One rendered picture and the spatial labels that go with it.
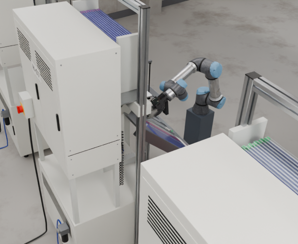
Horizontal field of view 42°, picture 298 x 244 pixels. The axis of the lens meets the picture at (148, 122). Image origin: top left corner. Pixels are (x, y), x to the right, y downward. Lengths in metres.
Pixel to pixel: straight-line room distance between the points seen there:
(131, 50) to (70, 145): 0.58
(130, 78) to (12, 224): 1.75
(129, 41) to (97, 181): 1.09
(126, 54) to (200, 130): 1.67
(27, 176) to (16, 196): 0.25
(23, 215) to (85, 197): 0.93
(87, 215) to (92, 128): 0.68
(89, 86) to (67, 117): 0.19
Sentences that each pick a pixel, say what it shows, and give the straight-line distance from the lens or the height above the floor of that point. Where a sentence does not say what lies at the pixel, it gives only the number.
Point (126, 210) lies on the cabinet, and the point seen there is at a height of 0.57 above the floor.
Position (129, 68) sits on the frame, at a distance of 2.07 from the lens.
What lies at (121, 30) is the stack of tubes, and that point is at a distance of 2.20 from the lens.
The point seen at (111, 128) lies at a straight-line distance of 2.07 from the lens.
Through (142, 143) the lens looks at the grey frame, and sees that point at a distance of 2.21.
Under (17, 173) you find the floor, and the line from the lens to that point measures 3.79.
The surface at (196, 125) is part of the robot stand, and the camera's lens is 3.52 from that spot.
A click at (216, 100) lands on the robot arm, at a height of 0.77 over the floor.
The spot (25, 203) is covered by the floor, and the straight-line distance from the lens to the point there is 3.50.
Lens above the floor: 2.50
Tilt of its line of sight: 36 degrees down
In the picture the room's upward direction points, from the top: 2 degrees clockwise
